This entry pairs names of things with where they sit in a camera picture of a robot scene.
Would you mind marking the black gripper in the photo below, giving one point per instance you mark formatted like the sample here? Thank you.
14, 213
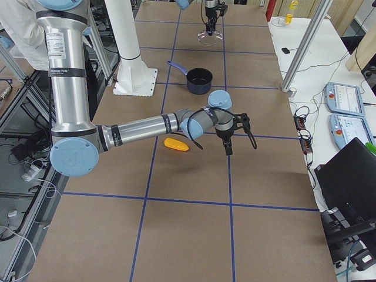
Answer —
224, 134
209, 14

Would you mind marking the glass pot lid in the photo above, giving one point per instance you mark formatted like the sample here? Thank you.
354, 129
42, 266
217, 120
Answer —
210, 38

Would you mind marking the yellow corn cob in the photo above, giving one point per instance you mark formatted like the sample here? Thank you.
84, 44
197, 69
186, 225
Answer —
175, 144

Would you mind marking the dark blue pot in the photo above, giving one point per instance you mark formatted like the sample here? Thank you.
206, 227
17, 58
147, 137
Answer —
199, 80

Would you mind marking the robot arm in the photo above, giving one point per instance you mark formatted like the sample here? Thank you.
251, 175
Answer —
76, 141
184, 4

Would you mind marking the black usb hub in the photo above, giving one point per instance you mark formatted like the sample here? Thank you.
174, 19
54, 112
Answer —
285, 50

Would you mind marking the lower teach pendant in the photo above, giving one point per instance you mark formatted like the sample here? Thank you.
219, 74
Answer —
346, 127

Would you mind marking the teach pendant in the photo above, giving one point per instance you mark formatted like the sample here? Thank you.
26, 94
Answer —
346, 127
345, 99

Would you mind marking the upper teach pendant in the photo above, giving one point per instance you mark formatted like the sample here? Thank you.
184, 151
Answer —
345, 99

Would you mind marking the black laptop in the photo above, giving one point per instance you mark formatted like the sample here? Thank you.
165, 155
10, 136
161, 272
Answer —
349, 177

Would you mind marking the seated person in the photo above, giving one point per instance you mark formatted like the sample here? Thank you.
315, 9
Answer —
19, 20

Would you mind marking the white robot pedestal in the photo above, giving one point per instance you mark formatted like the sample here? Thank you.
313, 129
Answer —
134, 78

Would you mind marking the aluminium frame post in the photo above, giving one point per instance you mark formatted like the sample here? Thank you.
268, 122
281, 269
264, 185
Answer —
305, 43

